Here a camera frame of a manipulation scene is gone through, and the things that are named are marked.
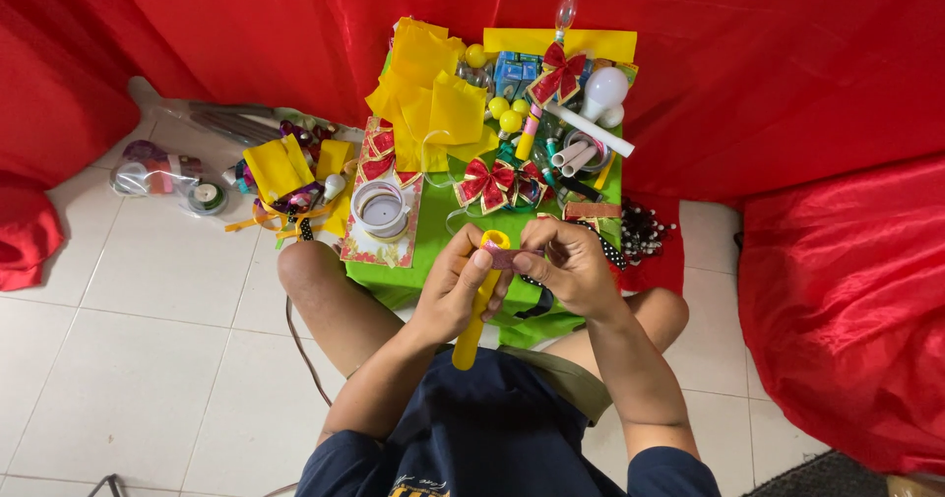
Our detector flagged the green table cover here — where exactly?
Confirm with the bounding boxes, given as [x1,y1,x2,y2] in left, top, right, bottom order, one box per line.
[344,53,626,350]

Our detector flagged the yellow paper-wrapped tube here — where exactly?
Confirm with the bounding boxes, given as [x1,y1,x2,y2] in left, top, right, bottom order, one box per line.
[451,230,512,372]

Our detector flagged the olive shorts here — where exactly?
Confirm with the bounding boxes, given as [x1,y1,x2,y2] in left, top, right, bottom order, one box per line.
[434,342,614,426]

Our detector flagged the clear plastic bag of sticks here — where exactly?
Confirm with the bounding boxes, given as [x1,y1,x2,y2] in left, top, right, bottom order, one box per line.
[158,97,298,148]

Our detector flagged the red and green bow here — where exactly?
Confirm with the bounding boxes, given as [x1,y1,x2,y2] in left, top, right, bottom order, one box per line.
[512,160,552,209]

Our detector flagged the red cloth backdrop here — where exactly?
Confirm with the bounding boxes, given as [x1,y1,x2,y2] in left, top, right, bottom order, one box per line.
[0,0,945,477]

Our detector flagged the clear candle-shaped bulb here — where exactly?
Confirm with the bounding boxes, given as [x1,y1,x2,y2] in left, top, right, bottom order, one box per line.
[554,0,580,45]

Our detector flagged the red bow with gold trim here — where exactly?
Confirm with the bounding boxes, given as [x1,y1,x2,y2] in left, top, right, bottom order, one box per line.
[525,41,589,109]
[359,128,423,189]
[452,156,517,216]

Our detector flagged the person's right hand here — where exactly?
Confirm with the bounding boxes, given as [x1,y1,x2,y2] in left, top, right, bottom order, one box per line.
[512,217,629,323]

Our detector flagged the metal stand legs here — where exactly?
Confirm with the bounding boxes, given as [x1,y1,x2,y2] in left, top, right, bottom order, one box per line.
[86,472,128,497]

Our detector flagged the person's leg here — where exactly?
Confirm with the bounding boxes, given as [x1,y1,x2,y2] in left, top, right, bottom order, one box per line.
[276,239,409,380]
[541,286,691,381]

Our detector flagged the person's left hand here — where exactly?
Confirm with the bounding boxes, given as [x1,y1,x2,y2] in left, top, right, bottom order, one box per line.
[409,223,515,347]

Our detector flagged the floral gift paper board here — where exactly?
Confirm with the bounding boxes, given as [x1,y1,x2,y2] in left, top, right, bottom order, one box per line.
[340,116,426,270]

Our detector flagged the small blue bulb boxes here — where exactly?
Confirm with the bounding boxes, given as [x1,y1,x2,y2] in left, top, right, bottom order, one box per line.
[492,50,544,101]

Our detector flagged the large white light bulb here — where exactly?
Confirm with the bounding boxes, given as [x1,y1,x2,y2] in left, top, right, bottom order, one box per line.
[579,66,630,123]

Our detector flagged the black polka-dot ribbon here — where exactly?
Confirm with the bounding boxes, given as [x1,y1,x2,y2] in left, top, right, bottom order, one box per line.
[571,219,629,271]

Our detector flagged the brown cable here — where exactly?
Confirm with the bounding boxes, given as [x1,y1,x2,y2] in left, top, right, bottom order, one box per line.
[283,296,334,408]

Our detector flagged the brown glitter ribbon strip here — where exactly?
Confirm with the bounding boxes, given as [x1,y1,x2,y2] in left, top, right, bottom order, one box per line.
[562,201,624,222]

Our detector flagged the black and white bead string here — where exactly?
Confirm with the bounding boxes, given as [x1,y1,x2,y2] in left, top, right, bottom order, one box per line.
[619,196,678,267]

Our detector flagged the long white tube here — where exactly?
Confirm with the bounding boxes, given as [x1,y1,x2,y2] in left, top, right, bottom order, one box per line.
[544,101,636,159]

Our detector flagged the folded yellow paper piece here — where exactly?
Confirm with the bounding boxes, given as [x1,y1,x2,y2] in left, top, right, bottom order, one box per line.
[242,133,317,205]

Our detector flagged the crumpled yellow paper sheets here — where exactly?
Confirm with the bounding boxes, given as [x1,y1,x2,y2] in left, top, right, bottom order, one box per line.
[365,16,502,175]

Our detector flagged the pink and yellow wrapped tube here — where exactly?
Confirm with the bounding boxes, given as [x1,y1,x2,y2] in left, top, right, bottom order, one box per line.
[514,104,544,163]

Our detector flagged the navy blue shirt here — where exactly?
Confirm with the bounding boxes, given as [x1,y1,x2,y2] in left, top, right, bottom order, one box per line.
[294,348,722,497]

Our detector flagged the pink glitter ribbon strip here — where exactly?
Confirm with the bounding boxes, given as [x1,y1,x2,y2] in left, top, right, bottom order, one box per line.
[481,239,545,271]

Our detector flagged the small yellow paper piece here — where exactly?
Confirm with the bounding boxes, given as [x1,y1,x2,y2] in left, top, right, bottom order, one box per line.
[315,138,357,181]

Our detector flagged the green ribbon spool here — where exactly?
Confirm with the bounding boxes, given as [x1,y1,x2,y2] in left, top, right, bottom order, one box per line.
[185,181,229,217]

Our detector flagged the person's right leg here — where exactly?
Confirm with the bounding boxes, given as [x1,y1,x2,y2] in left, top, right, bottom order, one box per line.
[541,286,691,381]

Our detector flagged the dark floor mat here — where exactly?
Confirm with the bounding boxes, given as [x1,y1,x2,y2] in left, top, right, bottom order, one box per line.
[741,448,891,497]

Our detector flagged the person's left leg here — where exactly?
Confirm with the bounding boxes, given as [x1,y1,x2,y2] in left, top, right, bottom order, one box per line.
[276,239,409,380]

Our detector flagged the flat yellow paper sheet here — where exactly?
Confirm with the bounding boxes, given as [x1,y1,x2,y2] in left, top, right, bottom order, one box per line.
[483,28,639,64]

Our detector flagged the plastic bag of ribbon rolls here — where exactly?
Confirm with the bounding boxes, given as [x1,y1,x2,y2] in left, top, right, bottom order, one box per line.
[108,139,230,218]

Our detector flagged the short white tube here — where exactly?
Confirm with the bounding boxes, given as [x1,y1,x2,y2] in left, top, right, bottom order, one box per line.
[551,139,591,168]
[560,146,599,179]

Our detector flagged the white ribbon spool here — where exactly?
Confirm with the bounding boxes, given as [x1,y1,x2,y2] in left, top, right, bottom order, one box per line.
[350,179,413,243]

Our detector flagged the gold ribbon strands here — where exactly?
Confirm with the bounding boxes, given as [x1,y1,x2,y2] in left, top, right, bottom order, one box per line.
[224,200,335,241]

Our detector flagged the clear tape roll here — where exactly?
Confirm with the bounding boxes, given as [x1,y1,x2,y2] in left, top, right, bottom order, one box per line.
[562,128,614,175]

